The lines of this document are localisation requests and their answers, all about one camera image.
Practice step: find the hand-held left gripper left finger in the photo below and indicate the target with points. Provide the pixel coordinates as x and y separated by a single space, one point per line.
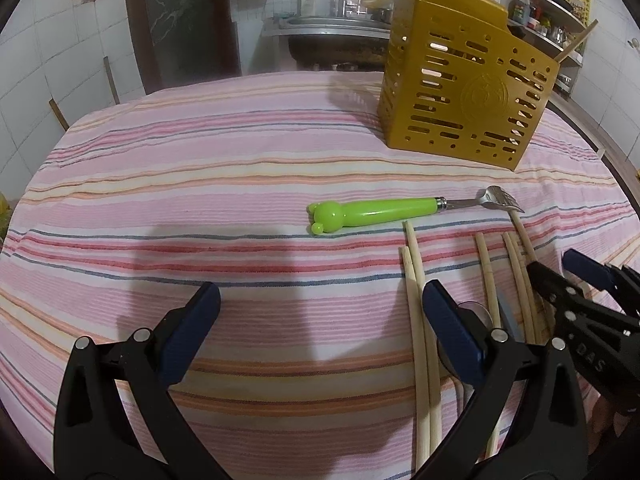
192 330

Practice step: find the yellow bag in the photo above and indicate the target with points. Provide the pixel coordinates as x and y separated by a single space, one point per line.
2 210

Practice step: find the yellow perforated utensil holder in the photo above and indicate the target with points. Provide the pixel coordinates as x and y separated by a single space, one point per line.
450 110

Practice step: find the wall hook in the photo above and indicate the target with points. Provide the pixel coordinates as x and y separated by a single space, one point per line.
634 43

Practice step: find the corner wall shelf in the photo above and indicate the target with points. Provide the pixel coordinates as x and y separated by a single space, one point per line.
560 35

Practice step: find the short wooden stick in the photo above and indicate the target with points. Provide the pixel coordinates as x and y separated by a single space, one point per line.
59 115

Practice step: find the long wooden stick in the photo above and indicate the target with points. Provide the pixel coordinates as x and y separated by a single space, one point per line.
111 82

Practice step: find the pink striped tablecloth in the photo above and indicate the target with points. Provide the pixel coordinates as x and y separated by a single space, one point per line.
200 185

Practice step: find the grey metal utensil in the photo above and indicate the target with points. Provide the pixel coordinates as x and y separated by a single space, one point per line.
507 317

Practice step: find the yellow wall poster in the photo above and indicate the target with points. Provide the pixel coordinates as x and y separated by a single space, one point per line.
577 5

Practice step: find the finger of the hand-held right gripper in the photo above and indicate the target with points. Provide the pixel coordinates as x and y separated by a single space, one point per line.
550 290
587 267

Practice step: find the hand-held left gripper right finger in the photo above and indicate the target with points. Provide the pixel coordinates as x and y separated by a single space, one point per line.
450 330

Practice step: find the metal spoon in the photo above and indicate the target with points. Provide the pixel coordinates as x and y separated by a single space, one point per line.
472 312

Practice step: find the steel sink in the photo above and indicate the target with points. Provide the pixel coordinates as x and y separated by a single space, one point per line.
330 35

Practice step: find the dark sauce bottle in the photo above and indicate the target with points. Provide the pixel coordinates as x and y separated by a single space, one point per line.
521 10

